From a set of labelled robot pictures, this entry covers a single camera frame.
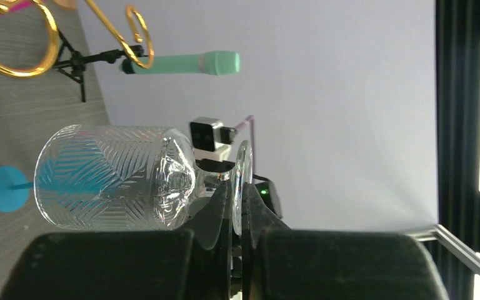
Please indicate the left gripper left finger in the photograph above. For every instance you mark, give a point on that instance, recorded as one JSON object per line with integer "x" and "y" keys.
{"x": 192, "y": 262}

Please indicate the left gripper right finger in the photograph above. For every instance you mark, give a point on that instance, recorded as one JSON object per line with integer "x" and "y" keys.
{"x": 283, "y": 263}

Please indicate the clear textured wine glass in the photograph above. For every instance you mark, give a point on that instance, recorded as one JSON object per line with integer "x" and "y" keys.
{"x": 129, "y": 178}

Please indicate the blue wine glass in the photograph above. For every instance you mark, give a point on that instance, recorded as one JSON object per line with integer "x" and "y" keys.
{"x": 14, "y": 189}

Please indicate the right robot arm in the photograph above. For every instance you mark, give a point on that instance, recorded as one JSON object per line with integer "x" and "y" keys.
{"x": 265, "y": 187}

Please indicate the mint green microphone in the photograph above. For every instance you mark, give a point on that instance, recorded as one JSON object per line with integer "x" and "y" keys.
{"x": 214, "y": 63}

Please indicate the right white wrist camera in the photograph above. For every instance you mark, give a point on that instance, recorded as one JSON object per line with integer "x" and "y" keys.
{"x": 211, "y": 139}

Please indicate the gold wire glass rack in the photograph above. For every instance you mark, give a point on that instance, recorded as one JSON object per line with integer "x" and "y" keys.
{"x": 134, "y": 19}

